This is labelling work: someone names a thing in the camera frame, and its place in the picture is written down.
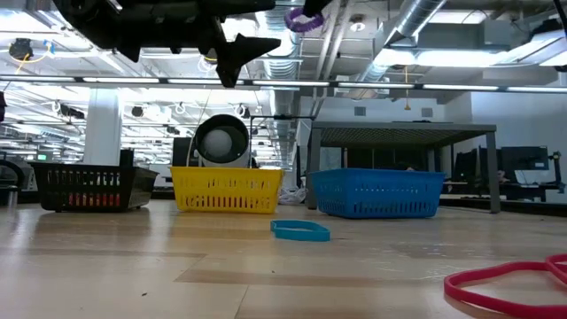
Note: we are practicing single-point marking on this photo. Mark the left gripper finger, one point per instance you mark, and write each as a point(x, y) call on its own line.
point(239, 5)
point(237, 55)

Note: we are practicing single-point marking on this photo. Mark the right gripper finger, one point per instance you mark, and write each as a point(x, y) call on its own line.
point(316, 5)

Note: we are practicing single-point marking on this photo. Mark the yellow plastic basket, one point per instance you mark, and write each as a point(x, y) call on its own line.
point(226, 190)

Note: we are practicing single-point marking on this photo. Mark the black plastic basket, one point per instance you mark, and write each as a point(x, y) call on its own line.
point(88, 186)

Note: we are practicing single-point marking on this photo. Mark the blue rubber band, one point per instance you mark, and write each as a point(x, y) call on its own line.
point(301, 237)

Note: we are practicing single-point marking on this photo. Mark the blue plastic basket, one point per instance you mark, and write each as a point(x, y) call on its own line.
point(376, 192)

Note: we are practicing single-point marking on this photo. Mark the long ceiling light strip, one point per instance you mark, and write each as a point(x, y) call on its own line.
point(460, 87)
point(190, 81)
point(536, 89)
point(119, 80)
point(376, 85)
point(35, 79)
point(288, 83)

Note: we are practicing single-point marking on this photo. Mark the white building pillar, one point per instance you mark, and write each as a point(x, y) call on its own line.
point(102, 133)

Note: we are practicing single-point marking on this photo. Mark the yellow hanging pendant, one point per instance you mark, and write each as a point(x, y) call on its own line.
point(406, 106)

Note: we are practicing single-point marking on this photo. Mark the grey perforated metal shelf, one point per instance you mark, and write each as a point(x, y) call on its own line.
point(398, 128)

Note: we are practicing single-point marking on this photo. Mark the black ceiling device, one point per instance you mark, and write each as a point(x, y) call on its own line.
point(20, 49)

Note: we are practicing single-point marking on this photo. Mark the bright ceiling light panel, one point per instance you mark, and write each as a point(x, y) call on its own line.
point(465, 57)

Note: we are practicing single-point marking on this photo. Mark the person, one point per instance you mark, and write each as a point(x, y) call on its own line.
point(409, 167)
point(502, 177)

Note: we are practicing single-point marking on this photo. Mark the black background monitor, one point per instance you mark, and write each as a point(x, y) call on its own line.
point(525, 158)

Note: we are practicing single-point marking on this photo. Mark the red rubber band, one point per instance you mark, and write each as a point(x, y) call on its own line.
point(449, 285)

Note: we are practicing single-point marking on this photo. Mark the silver corrugated air duct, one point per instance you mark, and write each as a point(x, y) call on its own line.
point(283, 102)

